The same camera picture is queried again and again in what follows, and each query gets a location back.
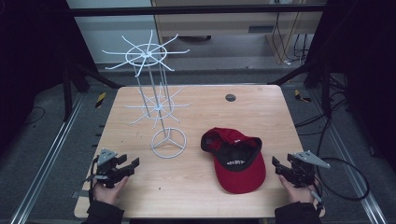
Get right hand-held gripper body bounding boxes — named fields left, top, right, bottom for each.
left=286, top=149, right=332, bottom=189

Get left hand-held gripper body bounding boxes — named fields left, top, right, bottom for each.
left=83, top=148, right=129, bottom=189

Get person's left hand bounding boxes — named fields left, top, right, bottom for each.
left=92, top=175, right=130, bottom=206

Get person's right hand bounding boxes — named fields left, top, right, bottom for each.
left=277, top=174, right=327, bottom=217

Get red baseball cap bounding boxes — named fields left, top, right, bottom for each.
left=200, top=126, right=267, bottom=195

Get yellow black striped tape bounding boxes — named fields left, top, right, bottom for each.
left=94, top=91, right=107, bottom=109
left=293, top=89, right=313, bottom=104

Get black metal stand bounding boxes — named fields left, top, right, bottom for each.
left=61, top=60, right=124, bottom=123
left=266, top=59, right=333, bottom=120

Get white cabinet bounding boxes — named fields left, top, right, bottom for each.
left=65, top=0, right=163, bottom=65

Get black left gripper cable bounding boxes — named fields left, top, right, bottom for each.
left=88, top=156, right=99, bottom=204

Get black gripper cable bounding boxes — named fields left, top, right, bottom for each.
left=311, top=157, right=371, bottom=216
left=88, top=156, right=99, bottom=204

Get aluminium floor rail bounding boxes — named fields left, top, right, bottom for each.
left=8, top=92, right=86, bottom=224
left=310, top=89, right=389, bottom=224

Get black floor cables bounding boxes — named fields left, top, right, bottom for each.
left=293, top=74, right=354, bottom=138

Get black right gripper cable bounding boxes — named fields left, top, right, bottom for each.
left=311, top=157, right=371, bottom=216

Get white wire display rack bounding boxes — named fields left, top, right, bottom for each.
left=101, top=29, right=191, bottom=160

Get hanging desk cables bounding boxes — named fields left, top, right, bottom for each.
left=271, top=11, right=311, bottom=67

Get black horizontal frame bar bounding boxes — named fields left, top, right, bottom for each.
left=68, top=4, right=327, bottom=18

